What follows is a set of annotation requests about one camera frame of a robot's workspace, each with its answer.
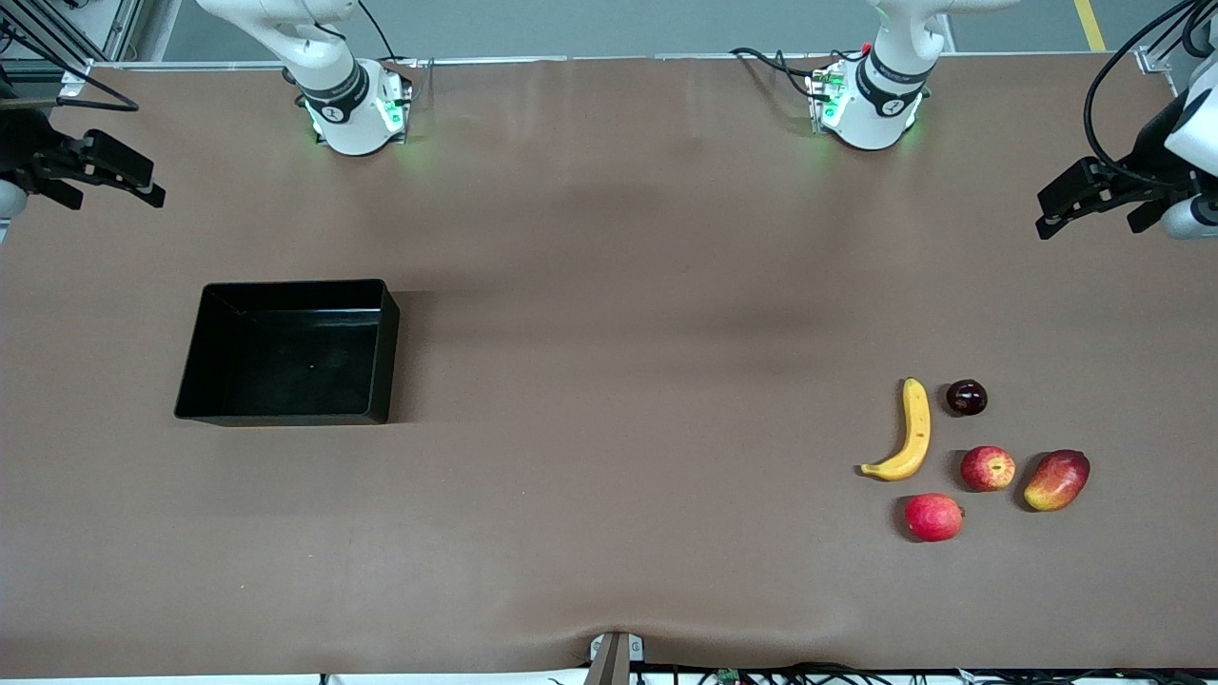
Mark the black plastic tray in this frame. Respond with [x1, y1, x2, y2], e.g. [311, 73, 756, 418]
[173, 278, 401, 427]

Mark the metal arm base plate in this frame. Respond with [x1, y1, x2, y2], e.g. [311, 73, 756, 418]
[381, 57, 435, 146]
[807, 65, 844, 130]

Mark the yellow banana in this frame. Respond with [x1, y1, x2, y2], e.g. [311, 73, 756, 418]
[859, 378, 933, 482]

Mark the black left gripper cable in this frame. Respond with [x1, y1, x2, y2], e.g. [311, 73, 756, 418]
[1085, 0, 1218, 186]

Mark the dark red plum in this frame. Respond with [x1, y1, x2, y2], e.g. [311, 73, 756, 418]
[945, 379, 989, 418]

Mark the aluminium frame structure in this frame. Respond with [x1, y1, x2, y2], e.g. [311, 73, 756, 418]
[0, 0, 146, 96]

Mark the red yellow mango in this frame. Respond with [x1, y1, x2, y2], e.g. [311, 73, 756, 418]
[1023, 449, 1091, 513]

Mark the red yellow apple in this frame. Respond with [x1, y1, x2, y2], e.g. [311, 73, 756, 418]
[959, 445, 1016, 493]

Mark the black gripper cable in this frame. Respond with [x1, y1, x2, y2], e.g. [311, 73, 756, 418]
[0, 24, 141, 113]
[1085, 0, 1218, 186]

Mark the black right arm base cable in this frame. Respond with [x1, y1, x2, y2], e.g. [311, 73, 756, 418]
[354, 0, 420, 68]

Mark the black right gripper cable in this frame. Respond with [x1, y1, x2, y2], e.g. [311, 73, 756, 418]
[0, 24, 141, 113]

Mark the black arm base cable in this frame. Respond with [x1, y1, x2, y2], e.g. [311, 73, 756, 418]
[730, 46, 821, 101]
[354, 0, 420, 68]

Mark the black left arm base cable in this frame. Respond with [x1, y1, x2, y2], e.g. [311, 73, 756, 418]
[730, 46, 821, 101]

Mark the red pomegranate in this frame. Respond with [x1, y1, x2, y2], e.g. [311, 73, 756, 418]
[904, 492, 966, 543]

